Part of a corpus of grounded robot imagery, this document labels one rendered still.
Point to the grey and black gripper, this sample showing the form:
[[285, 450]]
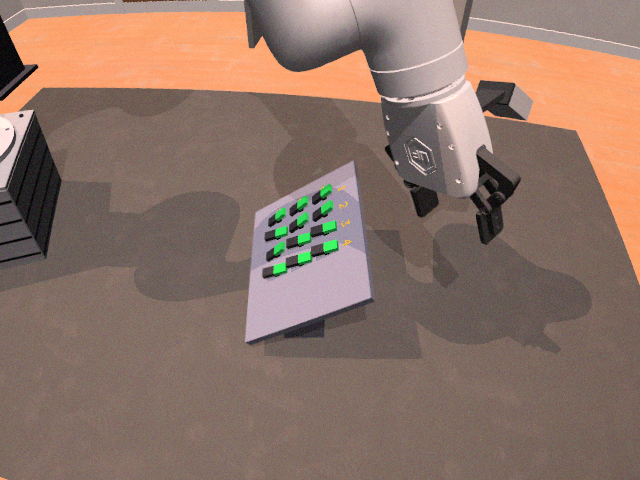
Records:
[[438, 142]]

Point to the grey switch panel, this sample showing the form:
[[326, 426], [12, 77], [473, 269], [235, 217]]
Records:
[[325, 250]]

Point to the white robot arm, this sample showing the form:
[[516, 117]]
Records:
[[412, 47]]

